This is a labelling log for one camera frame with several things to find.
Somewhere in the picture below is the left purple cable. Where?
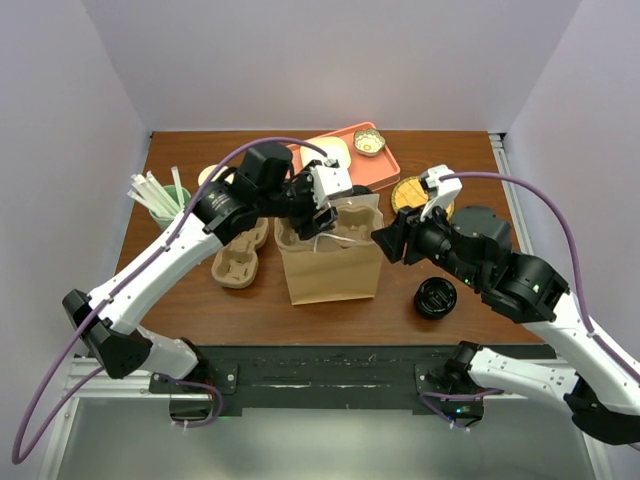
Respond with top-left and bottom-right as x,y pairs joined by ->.
10,137 -> 331,465

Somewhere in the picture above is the wrapped white straw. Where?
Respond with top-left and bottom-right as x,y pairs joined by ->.
131,174 -> 163,206
145,171 -> 181,217
127,190 -> 169,218

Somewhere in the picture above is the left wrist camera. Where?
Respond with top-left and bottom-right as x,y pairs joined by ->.
305,158 -> 353,207

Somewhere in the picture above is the green straw holder cup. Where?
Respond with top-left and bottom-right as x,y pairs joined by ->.
149,184 -> 191,231

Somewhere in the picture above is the round woven yellow coaster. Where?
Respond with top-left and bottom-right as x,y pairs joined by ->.
391,176 -> 455,219

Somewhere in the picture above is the black coffee cup lid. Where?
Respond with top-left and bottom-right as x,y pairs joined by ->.
351,185 -> 373,197

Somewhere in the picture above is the brown paper bag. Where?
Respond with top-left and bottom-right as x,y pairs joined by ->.
277,193 -> 383,306

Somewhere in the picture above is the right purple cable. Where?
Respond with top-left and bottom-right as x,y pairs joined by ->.
419,171 -> 640,429

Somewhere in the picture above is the pink serving tray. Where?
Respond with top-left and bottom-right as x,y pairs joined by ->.
314,122 -> 400,191

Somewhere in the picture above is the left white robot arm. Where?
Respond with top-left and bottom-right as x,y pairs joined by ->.
63,137 -> 352,392

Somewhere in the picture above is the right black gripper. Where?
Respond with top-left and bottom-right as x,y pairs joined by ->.
370,194 -> 483,288

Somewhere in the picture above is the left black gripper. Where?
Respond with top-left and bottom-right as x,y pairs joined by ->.
258,160 -> 339,239

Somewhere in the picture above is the purple cable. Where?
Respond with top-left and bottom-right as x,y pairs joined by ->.
10,137 -> 331,465
419,171 -> 640,429

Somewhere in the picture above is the stack of black lids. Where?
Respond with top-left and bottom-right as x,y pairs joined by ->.
413,277 -> 457,320

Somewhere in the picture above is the small floral bowl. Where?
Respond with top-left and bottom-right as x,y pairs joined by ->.
353,128 -> 386,157

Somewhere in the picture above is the cream square plate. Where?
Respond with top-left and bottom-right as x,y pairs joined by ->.
300,136 -> 351,168

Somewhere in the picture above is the stack of paper cups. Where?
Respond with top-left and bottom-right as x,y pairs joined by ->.
197,164 -> 235,186

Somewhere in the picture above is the cardboard cup carrier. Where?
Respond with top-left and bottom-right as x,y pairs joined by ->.
274,205 -> 384,253
211,218 -> 269,289

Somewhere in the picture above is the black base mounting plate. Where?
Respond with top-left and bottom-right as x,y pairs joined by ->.
148,344 -> 501,417

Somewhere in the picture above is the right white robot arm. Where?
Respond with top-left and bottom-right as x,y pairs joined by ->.
371,206 -> 639,445

